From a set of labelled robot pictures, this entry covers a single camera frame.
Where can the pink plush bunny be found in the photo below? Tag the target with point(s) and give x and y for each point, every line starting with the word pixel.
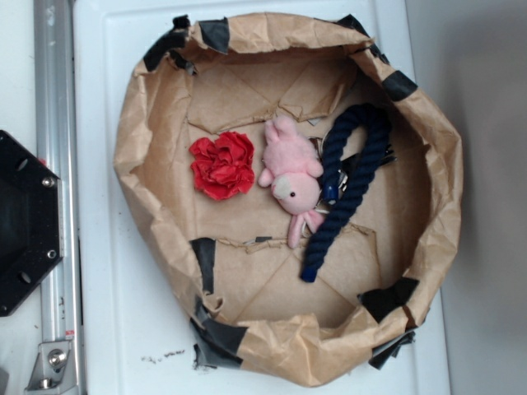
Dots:
pixel 291 171

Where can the red crumpled paper flower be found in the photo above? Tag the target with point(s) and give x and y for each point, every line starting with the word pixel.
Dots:
pixel 223 168

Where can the brown paper taped bin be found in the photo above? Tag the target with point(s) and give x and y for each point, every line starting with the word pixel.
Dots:
pixel 227 261

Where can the white tray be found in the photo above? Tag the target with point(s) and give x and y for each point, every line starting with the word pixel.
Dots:
pixel 137 338

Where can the metal clip under rope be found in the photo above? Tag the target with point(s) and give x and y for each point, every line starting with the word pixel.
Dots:
pixel 348 167

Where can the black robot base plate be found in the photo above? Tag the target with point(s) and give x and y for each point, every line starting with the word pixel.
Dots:
pixel 30 225

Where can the metal corner bracket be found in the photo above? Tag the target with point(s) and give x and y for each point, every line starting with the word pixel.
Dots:
pixel 53 372

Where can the aluminium extrusion rail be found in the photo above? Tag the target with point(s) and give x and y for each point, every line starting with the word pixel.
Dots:
pixel 61 291

